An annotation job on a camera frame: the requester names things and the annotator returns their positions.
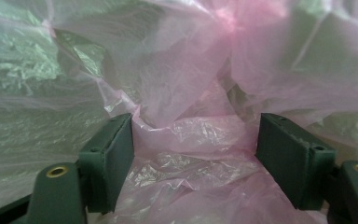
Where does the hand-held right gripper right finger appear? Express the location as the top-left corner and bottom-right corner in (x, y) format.
(255, 112), (337, 212)

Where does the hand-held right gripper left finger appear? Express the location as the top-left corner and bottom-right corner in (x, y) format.
(77, 112), (135, 215)

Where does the pink plastic bag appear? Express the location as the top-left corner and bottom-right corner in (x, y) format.
(0, 0), (358, 224)

